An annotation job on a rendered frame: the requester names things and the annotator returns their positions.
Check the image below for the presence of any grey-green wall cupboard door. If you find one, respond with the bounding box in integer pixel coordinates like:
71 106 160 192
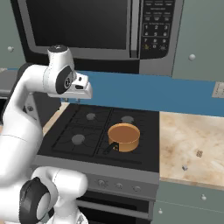
171 0 224 83
0 0 26 70

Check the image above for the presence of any black and silver microwave oven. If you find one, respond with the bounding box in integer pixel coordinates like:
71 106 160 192
10 0 185 78

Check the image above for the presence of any silver microwave door handle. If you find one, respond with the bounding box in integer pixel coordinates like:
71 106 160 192
129 0 140 59

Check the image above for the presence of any black microwave door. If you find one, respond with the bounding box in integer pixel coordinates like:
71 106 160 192
17 0 141 61

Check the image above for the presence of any silver oven door handle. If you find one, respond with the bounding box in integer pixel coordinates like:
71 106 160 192
74 199 151 221

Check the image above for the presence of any black gas hob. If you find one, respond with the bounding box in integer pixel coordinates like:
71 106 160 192
38 102 161 173

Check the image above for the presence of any orange saucepan with hot chocolate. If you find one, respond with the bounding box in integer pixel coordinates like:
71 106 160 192
102 122 142 156

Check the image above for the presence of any black oven door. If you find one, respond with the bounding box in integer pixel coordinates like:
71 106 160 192
46 191 156 224

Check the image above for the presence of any grey-green drawer front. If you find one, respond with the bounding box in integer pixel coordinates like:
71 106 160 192
155 179 224 212

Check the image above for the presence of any grey-green base cupboard door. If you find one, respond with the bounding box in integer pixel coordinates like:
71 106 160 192
151 200 224 224

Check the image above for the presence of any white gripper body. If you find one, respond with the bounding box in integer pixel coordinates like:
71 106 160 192
47 83 94 101

